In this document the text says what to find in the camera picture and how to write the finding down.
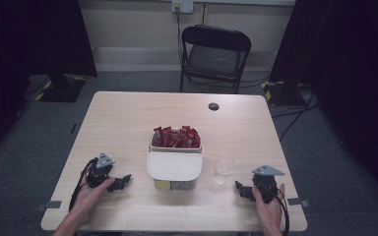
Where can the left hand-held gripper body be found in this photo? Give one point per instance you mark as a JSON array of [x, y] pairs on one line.
[[104, 161]]

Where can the person's right hand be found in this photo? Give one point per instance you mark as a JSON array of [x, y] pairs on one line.
[[270, 213]]

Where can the person's left hand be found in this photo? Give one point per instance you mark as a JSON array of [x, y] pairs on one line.
[[87, 198]]

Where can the white box lid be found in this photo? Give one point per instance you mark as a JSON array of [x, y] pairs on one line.
[[174, 165]]

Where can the white wall outlet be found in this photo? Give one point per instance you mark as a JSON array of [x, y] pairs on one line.
[[182, 6]]

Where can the black folding chair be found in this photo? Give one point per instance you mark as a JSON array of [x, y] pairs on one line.
[[215, 57]]

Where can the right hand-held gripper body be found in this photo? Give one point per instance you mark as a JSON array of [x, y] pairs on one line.
[[266, 182]]

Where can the black table grommet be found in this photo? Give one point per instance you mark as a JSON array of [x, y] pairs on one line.
[[213, 106]]

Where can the black stand base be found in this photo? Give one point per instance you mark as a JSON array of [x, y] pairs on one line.
[[282, 93], [64, 88]]

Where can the white storage box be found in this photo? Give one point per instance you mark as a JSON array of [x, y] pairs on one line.
[[175, 185]]

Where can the clear plastic cup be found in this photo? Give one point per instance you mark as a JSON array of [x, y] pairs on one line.
[[223, 170]]

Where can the black curtain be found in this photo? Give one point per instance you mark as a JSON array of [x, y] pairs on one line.
[[19, 49], [351, 65]]

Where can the pile of red packets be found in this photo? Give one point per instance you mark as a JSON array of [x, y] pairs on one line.
[[176, 137]]

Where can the grey tape strip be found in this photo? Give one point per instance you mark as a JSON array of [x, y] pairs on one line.
[[50, 205], [298, 202]]

